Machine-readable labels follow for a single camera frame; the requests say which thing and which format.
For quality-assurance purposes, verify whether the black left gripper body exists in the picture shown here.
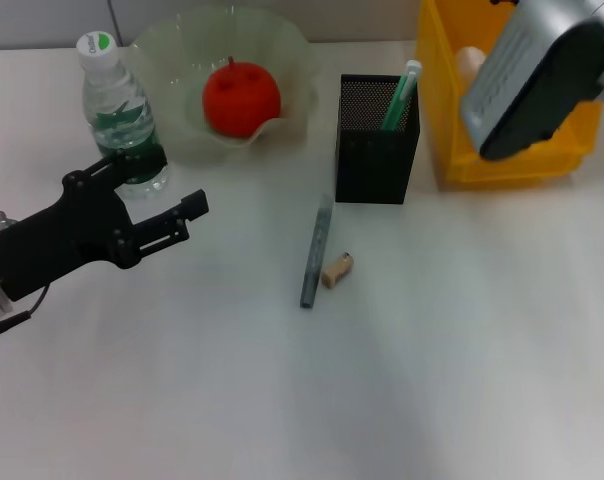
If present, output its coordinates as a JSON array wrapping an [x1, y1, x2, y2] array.
[[0, 168, 139, 302]]

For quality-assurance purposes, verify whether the clear water bottle green label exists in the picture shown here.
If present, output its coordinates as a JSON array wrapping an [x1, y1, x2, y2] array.
[[75, 30, 171, 200]]

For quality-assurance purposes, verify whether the red orange fruit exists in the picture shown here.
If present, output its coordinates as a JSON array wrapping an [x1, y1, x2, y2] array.
[[202, 55, 283, 139]]

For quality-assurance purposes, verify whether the grey pen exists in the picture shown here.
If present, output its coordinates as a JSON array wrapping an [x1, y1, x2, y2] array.
[[299, 193, 335, 310]]

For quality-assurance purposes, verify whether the mint green pen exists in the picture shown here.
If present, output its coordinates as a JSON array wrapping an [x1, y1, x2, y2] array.
[[380, 59, 423, 132]]

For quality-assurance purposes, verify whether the white paper ball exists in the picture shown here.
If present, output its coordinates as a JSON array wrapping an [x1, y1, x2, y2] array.
[[454, 45, 489, 81]]

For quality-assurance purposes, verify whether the pale green glass fruit bowl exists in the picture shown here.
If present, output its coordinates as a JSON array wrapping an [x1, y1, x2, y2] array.
[[126, 7, 323, 167]]

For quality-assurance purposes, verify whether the black mesh pen holder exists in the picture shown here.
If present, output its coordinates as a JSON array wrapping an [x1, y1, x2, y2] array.
[[334, 73, 422, 205]]

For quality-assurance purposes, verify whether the yellow plastic storage bin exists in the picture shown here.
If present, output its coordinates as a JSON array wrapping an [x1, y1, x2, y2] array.
[[413, 0, 604, 191]]

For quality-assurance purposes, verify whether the black cable with metal connector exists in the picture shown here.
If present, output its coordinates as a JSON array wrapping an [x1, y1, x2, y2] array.
[[0, 282, 51, 349]]

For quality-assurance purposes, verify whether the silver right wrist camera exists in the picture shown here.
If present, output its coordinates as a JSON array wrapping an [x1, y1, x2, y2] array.
[[460, 0, 604, 162]]

